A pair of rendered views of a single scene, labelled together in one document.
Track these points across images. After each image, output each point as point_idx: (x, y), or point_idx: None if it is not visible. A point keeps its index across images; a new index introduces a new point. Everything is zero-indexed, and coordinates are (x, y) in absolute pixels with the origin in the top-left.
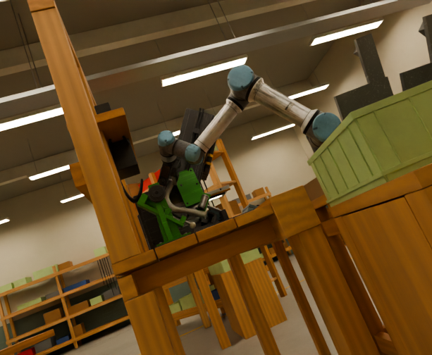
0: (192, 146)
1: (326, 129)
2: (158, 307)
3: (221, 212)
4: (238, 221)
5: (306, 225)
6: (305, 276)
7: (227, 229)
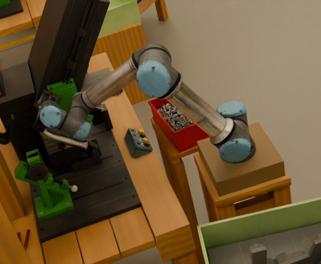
0: (82, 131)
1: (232, 156)
2: None
3: (102, 113)
4: (123, 254)
5: (183, 252)
6: (179, 194)
7: (113, 261)
